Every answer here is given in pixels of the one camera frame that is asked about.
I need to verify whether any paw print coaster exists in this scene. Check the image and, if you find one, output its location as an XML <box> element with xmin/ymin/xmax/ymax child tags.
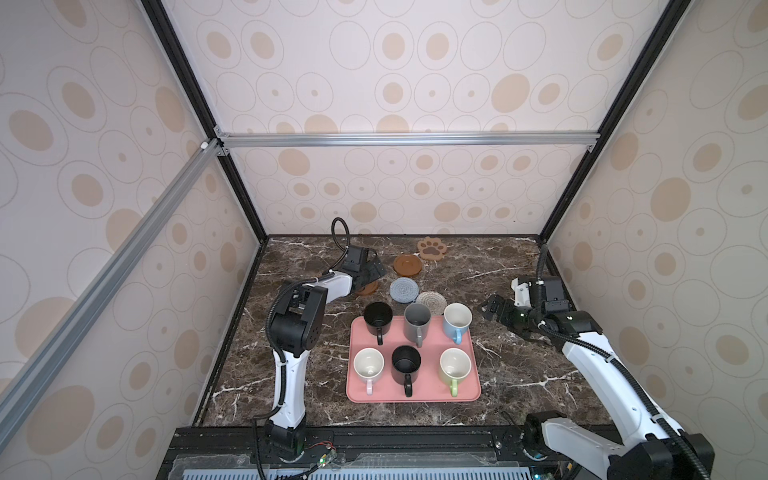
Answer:
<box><xmin>417</xmin><ymin>237</ymin><xmax>448</xmax><ymax>261</ymax></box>

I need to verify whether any white mug pink handle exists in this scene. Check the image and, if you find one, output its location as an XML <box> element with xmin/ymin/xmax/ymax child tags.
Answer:
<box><xmin>353</xmin><ymin>348</ymin><xmax>385</xmax><ymax>396</ymax></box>

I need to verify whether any silver aluminium rail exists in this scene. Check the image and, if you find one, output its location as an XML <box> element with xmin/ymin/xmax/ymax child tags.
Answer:
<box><xmin>1</xmin><ymin>138</ymin><xmax>221</xmax><ymax>449</ymax></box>
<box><xmin>219</xmin><ymin>130</ymin><xmax>600</xmax><ymax>150</ymax></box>

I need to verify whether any grey mug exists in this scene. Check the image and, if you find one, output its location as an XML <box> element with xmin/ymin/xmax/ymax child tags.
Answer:
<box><xmin>403</xmin><ymin>303</ymin><xmax>432</xmax><ymax>348</ymax></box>

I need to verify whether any black mug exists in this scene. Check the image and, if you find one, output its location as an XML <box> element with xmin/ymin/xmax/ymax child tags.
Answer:
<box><xmin>391</xmin><ymin>345</ymin><xmax>421</xmax><ymax>398</ymax></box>
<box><xmin>363</xmin><ymin>302</ymin><xmax>393</xmax><ymax>346</ymax></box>

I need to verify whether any black corner frame post right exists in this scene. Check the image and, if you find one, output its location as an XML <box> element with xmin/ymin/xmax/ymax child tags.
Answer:
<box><xmin>538</xmin><ymin>0</ymin><xmax>692</xmax><ymax>244</ymax></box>

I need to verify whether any grey woven coaster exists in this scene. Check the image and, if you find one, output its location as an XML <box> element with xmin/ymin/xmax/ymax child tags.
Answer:
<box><xmin>389</xmin><ymin>277</ymin><xmax>420</xmax><ymax>304</ymax></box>

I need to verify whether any pink tray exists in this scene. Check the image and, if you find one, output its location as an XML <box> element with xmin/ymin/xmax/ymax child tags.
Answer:
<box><xmin>346</xmin><ymin>315</ymin><xmax>482</xmax><ymax>404</ymax></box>

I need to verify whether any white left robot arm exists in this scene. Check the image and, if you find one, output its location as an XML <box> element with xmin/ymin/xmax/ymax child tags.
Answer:
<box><xmin>265</xmin><ymin>258</ymin><xmax>386</xmax><ymax>430</ymax></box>

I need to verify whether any silver aluminium rail back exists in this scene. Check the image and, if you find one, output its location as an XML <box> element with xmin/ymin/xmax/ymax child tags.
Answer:
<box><xmin>219</xmin><ymin>130</ymin><xmax>600</xmax><ymax>150</ymax></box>

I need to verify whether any silver aluminium rail left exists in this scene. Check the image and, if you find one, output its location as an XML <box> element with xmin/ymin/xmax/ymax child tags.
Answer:
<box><xmin>1</xmin><ymin>138</ymin><xmax>221</xmax><ymax>449</ymax></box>

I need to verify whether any light blue mug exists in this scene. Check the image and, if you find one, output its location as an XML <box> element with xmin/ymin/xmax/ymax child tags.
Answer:
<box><xmin>443</xmin><ymin>303</ymin><xmax>473</xmax><ymax>345</ymax></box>

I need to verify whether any black mug back left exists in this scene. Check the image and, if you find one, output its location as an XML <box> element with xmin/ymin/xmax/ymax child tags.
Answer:
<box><xmin>363</xmin><ymin>302</ymin><xmax>393</xmax><ymax>346</ymax></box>

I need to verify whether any brown wooden coaster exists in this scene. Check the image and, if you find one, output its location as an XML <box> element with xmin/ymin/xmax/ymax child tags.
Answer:
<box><xmin>393</xmin><ymin>254</ymin><xmax>423</xmax><ymax>278</ymax></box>
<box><xmin>356</xmin><ymin>281</ymin><xmax>380</xmax><ymax>296</ymax></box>

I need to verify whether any black corner frame post left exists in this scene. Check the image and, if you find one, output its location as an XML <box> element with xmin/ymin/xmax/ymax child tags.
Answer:
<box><xmin>140</xmin><ymin>0</ymin><xmax>269</xmax><ymax>243</ymax></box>

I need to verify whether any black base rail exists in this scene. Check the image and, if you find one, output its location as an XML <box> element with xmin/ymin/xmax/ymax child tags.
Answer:
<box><xmin>155</xmin><ymin>423</ymin><xmax>607</xmax><ymax>480</ymax></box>

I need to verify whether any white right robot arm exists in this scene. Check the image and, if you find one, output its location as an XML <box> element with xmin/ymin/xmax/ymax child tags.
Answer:
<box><xmin>479</xmin><ymin>294</ymin><xmax>715</xmax><ymax>479</ymax></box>

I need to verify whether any black mug front centre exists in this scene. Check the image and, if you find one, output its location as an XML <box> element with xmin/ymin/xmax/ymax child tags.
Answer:
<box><xmin>391</xmin><ymin>345</ymin><xmax>421</xmax><ymax>398</ymax></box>

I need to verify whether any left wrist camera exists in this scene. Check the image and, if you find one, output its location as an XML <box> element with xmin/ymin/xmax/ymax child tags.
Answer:
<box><xmin>339</xmin><ymin>245</ymin><xmax>369</xmax><ymax>275</ymax></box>

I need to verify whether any white mug green handle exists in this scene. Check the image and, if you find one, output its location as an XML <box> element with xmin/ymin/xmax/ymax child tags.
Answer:
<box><xmin>439</xmin><ymin>348</ymin><xmax>472</xmax><ymax>397</ymax></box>

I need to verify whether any black corner frame post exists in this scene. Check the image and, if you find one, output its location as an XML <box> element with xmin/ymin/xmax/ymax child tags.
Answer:
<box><xmin>538</xmin><ymin>0</ymin><xmax>692</xmax><ymax>244</ymax></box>
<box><xmin>140</xmin><ymin>0</ymin><xmax>269</xmax><ymax>243</ymax></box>

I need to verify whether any multicolour woven coaster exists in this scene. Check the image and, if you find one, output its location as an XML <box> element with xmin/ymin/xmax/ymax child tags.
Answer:
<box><xmin>415</xmin><ymin>291</ymin><xmax>448</xmax><ymax>316</ymax></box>

